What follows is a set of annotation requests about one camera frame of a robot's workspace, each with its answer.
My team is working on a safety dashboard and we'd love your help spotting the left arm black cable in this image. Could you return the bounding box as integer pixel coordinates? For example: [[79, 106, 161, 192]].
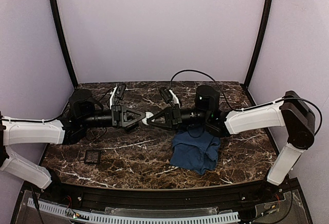
[[0, 87, 116, 142]]

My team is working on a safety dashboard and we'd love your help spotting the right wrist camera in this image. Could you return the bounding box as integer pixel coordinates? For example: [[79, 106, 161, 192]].
[[159, 87, 181, 108]]

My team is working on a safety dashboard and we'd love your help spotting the black square box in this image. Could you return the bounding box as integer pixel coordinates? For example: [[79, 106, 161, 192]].
[[84, 150, 101, 164], [124, 123, 139, 133]]

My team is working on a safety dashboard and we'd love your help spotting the black square box lower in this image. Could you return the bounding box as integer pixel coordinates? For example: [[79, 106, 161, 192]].
[[84, 150, 101, 164]]

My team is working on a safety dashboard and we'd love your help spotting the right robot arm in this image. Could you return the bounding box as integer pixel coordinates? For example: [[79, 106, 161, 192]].
[[145, 85, 319, 186]]

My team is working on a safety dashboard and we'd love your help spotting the blue garment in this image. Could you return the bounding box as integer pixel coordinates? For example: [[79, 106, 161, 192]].
[[170, 127, 221, 175]]

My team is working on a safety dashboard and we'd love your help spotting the right black frame post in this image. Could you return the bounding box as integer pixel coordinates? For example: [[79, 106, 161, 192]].
[[244, 0, 272, 89]]

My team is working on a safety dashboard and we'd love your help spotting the black square box upper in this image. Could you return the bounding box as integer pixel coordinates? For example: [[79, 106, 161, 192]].
[[124, 123, 139, 133]]

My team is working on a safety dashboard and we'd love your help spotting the black frame post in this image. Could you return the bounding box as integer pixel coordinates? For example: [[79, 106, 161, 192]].
[[244, 0, 272, 89], [49, 0, 79, 89]]

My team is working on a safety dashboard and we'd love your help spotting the black front rail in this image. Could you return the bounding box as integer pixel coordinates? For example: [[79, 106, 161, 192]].
[[37, 180, 288, 211]]

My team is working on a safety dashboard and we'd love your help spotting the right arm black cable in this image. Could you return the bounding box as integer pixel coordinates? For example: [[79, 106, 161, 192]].
[[170, 69, 323, 135]]

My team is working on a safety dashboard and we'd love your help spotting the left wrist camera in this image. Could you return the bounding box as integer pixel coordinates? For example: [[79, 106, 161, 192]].
[[107, 83, 126, 109]]

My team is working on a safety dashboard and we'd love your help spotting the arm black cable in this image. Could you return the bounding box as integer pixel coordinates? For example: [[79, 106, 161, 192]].
[[0, 87, 116, 142], [170, 69, 323, 135]]

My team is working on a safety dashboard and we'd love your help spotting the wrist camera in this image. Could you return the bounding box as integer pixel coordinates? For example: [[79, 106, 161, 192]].
[[159, 87, 181, 108], [107, 83, 126, 109]]

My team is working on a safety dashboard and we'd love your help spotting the left black frame post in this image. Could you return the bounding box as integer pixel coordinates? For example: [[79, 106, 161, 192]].
[[49, 0, 79, 89]]

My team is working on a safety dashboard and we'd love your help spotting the white slotted cable duct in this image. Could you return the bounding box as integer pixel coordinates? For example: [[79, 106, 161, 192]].
[[39, 201, 241, 224]]

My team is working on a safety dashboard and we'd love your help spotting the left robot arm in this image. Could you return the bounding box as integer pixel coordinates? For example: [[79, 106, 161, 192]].
[[1, 89, 145, 190]]

